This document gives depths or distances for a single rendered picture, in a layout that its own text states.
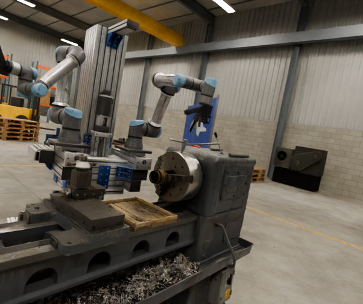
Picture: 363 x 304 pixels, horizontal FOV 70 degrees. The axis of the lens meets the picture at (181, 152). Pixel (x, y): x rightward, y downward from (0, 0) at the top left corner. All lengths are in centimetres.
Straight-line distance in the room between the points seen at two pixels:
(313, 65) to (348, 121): 266
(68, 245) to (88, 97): 128
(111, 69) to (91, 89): 23
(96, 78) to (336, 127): 1014
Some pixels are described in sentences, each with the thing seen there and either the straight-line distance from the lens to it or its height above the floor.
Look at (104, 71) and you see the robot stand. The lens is 215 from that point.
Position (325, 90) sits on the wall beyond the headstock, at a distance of 1185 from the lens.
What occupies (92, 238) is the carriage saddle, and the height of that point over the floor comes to 91.
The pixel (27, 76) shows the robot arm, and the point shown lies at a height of 153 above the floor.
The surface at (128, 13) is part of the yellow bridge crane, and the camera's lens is 1377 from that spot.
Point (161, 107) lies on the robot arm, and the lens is 205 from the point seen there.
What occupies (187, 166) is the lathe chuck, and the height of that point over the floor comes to 117.
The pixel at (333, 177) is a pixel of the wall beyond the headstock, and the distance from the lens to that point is 1134.
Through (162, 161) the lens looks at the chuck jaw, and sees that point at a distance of 161.
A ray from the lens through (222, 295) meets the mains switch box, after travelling 215.
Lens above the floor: 138
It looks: 5 degrees down
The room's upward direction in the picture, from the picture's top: 10 degrees clockwise
